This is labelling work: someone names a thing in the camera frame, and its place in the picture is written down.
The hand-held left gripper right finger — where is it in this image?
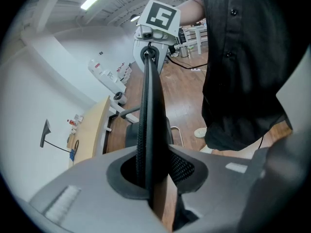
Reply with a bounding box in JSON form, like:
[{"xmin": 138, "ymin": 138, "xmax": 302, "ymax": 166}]
[{"xmin": 167, "ymin": 144, "xmax": 264, "ymax": 233}]

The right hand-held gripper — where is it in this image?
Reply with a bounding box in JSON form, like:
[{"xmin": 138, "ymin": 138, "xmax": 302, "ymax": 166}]
[{"xmin": 133, "ymin": 0, "xmax": 182, "ymax": 74}]

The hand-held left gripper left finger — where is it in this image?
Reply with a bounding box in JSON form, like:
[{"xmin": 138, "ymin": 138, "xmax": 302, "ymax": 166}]
[{"xmin": 29, "ymin": 147, "xmax": 171, "ymax": 233}]

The black mesh chair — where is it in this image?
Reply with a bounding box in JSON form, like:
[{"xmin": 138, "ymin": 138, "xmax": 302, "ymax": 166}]
[{"xmin": 120, "ymin": 46, "xmax": 184, "ymax": 211}]

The person's right forearm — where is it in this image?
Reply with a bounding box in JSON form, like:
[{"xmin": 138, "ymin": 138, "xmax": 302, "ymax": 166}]
[{"xmin": 179, "ymin": 0, "xmax": 206, "ymax": 26}]

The row of clear water jugs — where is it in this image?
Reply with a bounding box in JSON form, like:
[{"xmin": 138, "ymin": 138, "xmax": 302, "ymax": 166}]
[{"xmin": 116, "ymin": 62, "xmax": 133, "ymax": 82}]

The white slatted table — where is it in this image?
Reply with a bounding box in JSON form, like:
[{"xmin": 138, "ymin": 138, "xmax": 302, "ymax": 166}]
[{"xmin": 182, "ymin": 25, "xmax": 208, "ymax": 55}]

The grey waste bin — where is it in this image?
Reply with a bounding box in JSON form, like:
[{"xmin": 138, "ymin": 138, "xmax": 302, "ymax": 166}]
[{"xmin": 113, "ymin": 91, "xmax": 127, "ymax": 105}]

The clear dispenser water jug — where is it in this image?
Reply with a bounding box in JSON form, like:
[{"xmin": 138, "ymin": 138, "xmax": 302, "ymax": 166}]
[{"xmin": 87, "ymin": 59, "xmax": 103, "ymax": 74}]

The wooden tissue box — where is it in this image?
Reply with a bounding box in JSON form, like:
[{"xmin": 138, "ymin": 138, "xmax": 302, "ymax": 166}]
[{"xmin": 67, "ymin": 133, "xmax": 76, "ymax": 150}]

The light wooden desk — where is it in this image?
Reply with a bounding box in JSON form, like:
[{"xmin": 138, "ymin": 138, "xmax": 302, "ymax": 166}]
[{"xmin": 68, "ymin": 95, "xmax": 140, "ymax": 168}]

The black desk lamp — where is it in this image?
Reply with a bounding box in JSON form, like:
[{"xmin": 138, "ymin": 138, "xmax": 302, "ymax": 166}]
[{"xmin": 39, "ymin": 119, "xmax": 80, "ymax": 155}]

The person's black shirt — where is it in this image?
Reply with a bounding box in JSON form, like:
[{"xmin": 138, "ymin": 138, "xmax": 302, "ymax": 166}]
[{"xmin": 188, "ymin": 0, "xmax": 294, "ymax": 152}]

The black floor cable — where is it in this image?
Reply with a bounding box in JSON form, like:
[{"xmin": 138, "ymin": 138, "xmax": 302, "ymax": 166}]
[{"xmin": 166, "ymin": 54, "xmax": 208, "ymax": 70}]

